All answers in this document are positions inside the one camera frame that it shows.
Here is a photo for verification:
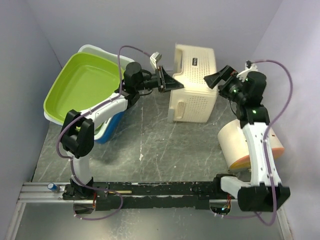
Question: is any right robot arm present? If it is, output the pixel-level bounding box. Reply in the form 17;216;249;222
203;65;291;212

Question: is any wooden stick on base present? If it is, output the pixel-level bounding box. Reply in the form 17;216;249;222
108;190;132;195

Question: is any cream perforated storage basket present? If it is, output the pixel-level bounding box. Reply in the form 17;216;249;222
167;44;218;123

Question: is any lime green plastic basin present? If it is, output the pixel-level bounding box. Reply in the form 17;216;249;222
43;52;120;125

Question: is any aluminium rail frame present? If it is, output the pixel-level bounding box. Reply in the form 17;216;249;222
18;178;236;204

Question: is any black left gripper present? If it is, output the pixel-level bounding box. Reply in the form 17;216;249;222
136;66;186;94

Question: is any blue plastic tub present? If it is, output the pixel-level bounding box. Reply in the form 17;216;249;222
94;111;125;144

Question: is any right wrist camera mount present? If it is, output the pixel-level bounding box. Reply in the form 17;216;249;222
236;60;258;82

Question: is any cream cylindrical bin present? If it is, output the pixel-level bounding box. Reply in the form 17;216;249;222
217;119;285;171

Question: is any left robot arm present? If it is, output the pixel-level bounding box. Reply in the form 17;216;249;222
59;61;184;200

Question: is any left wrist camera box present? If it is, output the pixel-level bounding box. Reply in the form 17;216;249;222
149;51;162;70

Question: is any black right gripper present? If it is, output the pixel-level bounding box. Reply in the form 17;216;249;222
203;64;246;104

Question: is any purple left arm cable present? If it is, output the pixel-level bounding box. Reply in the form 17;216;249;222
56;45;157;221

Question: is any blue capacitor cylinder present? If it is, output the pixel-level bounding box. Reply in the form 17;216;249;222
47;182;61;193

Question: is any translucent white plastic tub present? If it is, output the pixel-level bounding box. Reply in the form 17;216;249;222
43;44;134;126

